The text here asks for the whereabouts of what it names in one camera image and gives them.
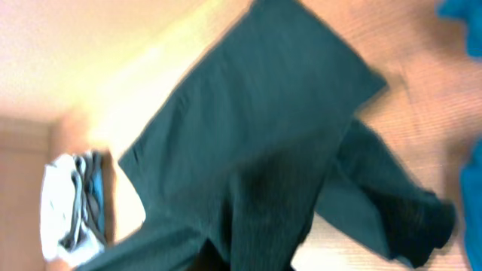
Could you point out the folded light blue cloth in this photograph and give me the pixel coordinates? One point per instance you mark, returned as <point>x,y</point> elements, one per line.
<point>97,190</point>

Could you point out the folded grey shorts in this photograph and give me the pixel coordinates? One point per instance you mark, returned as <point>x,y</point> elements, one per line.
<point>69,211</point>

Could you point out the black shorts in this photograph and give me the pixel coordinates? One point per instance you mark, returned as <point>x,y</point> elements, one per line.
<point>259,138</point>

